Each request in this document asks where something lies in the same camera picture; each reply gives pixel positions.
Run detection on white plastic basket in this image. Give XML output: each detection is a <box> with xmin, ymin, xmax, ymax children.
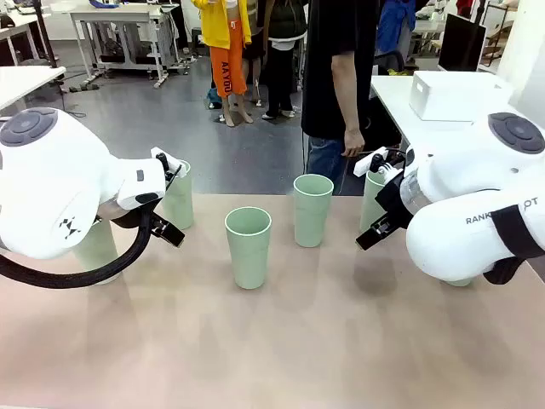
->
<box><xmin>408</xmin><ymin>70</ymin><xmax>514</xmax><ymax>124</ymax></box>

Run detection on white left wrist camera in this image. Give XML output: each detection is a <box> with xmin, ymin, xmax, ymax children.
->
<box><xmin>150</xmin><ymin>147</ymin><xmax>192</xmax><ymax>182</ymax></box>

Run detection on white desk with dark legs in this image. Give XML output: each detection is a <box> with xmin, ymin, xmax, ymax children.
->
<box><xmin>0</xmin><ymin>8</ymin><xmax>52</xmax><ymax>66</ymax></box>

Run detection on bystander in dark clothes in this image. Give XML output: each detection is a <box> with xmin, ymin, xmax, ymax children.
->
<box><xmin>254</xmin><ymin>0</ymin><xmax>308</xmax><ymax>120</ymax></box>

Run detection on black computer monitor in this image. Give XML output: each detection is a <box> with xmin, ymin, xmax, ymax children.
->
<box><xmin>437</xmin><ymin>12</ymin><xmax>487</xmax><ymax>72</ymax></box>

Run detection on white metal frame desk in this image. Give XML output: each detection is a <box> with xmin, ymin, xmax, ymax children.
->
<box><xmin>70</xmin><ymin>3</ymin><xmax>182</xmax><ymax>89</ymax></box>

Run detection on person in black T-shirt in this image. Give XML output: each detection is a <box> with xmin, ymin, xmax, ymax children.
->
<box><xmin>300</xmin><ymin>0</ymin><xmax>382</xmax><ymax>195</ymax></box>

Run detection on white table with rounded corner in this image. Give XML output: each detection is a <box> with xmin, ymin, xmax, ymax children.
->
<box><xmin>0</xmin><ymin>66</ymin><xmax>67</xmax><ymax>112</ymax></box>

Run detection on wooden shelf rack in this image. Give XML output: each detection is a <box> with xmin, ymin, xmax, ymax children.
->
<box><xmin>485</xmin><ymin>0</ymin><xmax>517</xmax><ymax>67</ymax></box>

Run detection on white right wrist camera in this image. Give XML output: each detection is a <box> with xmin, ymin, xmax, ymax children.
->
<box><xmin>353</xmin><ymin>147</ymin><xmax>404</xmax><ymax>180</ymax></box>

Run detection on mannequin yellow jacket orange shorts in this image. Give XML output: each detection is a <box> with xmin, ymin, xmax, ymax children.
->
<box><xmin>190</xmin><ymin>0</ymin><xmax>255</xmax><ymax>128</ymax></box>

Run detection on white side table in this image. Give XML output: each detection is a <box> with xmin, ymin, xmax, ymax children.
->
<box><xmin>370</xmin><ymin>74</ymin><xmax>520</xmax><ymax>150</ymax></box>

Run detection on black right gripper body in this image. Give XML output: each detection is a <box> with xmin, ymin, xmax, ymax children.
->
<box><xmin>374</xmin><ymin>170</ymin><xmax>412</xmax><ymax>228</ymax></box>

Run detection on blue jacket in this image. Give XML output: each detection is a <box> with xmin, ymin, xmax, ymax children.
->
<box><xmin>376</xmin><ymin>0</ymin><xmax>416</xmax><ymax>56</ymax></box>

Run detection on person's left hand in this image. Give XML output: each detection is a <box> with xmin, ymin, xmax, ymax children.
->
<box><xmin>341</xmin><ymin>127</ymin><xmax>366</xmax><ymax>158</ymax></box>

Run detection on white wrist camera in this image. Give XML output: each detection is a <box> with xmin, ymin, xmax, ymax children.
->
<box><xmin>150</xmin><ymin>147</ymin><xmax>192</xmax><ymax>182</ymax></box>
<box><xmin>353</xmin><ymin>147</ymin><xmax>404</xmax><ymax>180</ymax></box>

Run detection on black metal pole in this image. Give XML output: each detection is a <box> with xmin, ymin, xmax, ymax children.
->
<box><xmin>32</xmin><ymin>0</ymin><xmax>60</xmax><ymax>69</ymax></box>

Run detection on thin black floor cable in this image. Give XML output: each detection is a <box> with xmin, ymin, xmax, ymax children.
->
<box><xmin>54</xmin><ymin>78</ymin><xmax>86</xmax><ymax>119</ymax></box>

